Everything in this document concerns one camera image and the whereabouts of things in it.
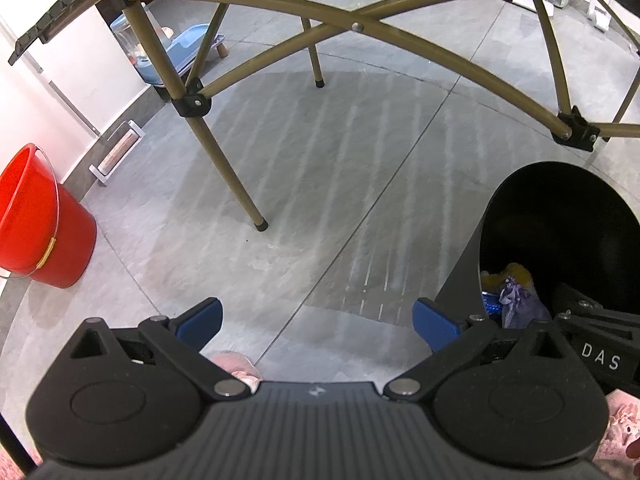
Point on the red plastic bucket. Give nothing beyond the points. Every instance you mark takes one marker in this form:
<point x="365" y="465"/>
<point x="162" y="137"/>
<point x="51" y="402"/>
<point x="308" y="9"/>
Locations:
<point x="45" y="240"/>

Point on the person's pink fluffy slipper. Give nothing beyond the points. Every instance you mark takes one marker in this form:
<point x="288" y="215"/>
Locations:
<point x="235" y="362"/>

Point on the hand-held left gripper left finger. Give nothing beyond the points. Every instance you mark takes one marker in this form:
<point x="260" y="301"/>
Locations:
<point x="200" y="322"/>

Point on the white electric heater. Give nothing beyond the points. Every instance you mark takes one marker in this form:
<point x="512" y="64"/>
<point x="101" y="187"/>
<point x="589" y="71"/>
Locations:
<point x="117" y="152"/>

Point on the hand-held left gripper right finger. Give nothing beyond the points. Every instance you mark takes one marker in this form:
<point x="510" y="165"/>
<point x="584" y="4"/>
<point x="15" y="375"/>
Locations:
<point x="435" y="325"/>

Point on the yellow plush toy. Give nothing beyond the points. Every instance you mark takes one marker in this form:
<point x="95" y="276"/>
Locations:
<point x="517" y="272"/>

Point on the blue plastic pet tray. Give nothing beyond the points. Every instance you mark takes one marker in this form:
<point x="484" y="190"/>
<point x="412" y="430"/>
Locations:
<point x="187" y="42"/>

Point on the tan slatted folding table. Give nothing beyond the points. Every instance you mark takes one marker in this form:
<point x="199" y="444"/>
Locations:
<point x="192" y="105"/>

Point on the purple knit cloth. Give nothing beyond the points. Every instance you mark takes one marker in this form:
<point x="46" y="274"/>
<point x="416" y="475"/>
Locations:
<point x="520" y="302"/>

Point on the black round bin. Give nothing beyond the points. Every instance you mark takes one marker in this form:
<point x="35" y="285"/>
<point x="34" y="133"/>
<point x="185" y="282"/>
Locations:
<point x="550" y="220"/>

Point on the person's pink clothing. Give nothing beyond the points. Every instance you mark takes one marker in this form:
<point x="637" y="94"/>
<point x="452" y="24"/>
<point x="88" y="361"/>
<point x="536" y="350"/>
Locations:
<point x="622" y="435"/>

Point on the clear pet water dispenser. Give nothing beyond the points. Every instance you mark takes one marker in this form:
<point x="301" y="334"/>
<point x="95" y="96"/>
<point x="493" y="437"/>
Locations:
<point x="142" y="62"/>

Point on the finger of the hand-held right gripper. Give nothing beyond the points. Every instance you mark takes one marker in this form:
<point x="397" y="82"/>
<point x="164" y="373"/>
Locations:
<point x="590" y="312"/>

